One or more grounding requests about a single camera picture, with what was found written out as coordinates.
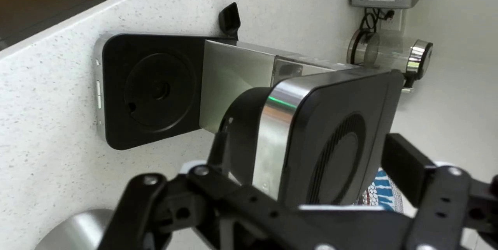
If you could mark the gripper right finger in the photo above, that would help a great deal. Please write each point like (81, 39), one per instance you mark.
(443, 203)

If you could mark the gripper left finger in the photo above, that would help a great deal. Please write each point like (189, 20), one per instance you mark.
(153, 207)

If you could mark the black and silver coffee machine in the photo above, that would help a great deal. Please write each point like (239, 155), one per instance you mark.
(155, 90)

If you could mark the coffee machine lid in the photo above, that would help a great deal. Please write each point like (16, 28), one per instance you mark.
(330, 125)

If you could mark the clear canister with chrome lid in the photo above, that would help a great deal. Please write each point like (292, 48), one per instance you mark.
(389, 51)

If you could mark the blue and white patterned object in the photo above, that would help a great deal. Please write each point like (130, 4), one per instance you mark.
(383, 193)

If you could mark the round silver metal object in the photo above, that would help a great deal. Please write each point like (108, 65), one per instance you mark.
(78, 230)

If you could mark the small black plastic piece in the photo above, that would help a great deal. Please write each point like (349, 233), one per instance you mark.
(229, 20)

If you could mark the white wall socket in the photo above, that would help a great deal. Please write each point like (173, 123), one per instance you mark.
(395, 22)

